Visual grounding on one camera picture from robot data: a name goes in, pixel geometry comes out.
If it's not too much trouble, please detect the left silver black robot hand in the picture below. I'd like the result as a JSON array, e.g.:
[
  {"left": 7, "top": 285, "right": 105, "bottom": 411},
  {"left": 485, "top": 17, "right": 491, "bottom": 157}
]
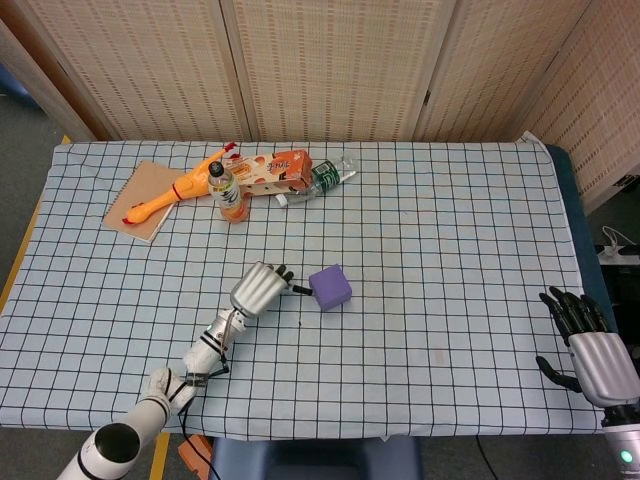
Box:
[{"left": 229, "top": 260, "right": 296, "bottom": 319}]

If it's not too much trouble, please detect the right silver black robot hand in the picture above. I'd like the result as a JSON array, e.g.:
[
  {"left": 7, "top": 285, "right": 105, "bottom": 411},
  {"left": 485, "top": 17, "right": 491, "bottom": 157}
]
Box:
[{"left": 535, "top": 285, "right": 640, "bottom": 410}]

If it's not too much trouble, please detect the purple foam cube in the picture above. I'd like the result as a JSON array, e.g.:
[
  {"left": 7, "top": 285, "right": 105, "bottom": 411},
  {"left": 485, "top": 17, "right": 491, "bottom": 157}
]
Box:
[{"left": 307, "top": 263, "right": 353, "bottom": 313}]

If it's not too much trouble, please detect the orange juice bottle black cap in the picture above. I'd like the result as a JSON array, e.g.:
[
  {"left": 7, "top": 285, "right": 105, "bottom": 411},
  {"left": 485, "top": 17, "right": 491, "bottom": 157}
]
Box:
[{"left": 206, "top": 160, "right": 250, "bottom": 225}]

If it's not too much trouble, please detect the white power strip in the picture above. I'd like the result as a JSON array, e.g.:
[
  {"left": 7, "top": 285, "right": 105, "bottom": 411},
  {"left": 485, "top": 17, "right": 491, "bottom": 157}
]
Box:
[{"left": 594, "top": 241, "right": 632, "bottom": 262}]

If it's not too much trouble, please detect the orange carton box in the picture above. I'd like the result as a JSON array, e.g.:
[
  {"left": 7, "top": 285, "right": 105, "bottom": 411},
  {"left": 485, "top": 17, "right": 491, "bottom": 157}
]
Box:
[{"left": 227, "top": 148, "right": 315, "bottom": 198}]

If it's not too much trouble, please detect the yellow rubber chicken toy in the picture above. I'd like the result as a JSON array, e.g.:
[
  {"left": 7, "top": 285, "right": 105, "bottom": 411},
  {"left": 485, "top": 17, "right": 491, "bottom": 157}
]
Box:
[{"left": 119, "top": 141, "right": 242, "bottom": 228}]

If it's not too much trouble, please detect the clear water bottle green label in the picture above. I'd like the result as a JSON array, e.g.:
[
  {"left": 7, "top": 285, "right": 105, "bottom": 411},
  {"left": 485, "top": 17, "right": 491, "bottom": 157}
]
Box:
[{"left": 276, "top": 154, "right": 361, "bottom": 208}]

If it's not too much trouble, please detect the brown notebook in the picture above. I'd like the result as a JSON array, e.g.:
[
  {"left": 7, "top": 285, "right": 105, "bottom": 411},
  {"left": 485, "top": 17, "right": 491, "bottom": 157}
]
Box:
[{"left": 101, "top": 159, "right": 188, "bottom": 245}]

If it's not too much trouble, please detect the blue padded table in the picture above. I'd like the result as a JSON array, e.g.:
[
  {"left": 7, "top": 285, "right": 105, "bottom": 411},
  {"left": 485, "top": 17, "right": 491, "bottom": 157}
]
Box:
[{"left": 541, "top": 143, "right": 619, "bottom": 332}]

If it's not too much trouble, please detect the white black checkered tablecloth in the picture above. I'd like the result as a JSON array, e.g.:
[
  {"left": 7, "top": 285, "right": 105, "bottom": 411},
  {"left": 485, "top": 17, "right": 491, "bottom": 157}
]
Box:
[{"left": 0, "top": 130, "right": 609, "bottom": 444}]

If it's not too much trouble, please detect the orange paper piece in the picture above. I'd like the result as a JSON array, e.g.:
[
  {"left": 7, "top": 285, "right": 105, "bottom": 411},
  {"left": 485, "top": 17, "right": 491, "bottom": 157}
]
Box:
[{"left": 177, "top": 433, "right": 214, "bottom": 474}]

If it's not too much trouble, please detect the woven folding screen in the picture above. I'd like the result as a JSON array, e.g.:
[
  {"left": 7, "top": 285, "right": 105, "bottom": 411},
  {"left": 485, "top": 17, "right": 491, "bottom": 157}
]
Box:
[{"left": 0, "top": 0, "right": 640, "bottom": 212}]

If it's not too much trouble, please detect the white cable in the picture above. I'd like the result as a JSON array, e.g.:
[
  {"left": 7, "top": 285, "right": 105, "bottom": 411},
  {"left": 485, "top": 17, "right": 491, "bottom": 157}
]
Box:
[{"left": 601, "top": 224, "right": 627, "bottom": 249}]

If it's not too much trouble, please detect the black cable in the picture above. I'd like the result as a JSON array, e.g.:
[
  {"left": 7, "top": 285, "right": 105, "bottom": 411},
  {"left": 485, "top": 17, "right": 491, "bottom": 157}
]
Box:
[{"left": 176, "top": 399, "right": 222, "bottom": 480}]

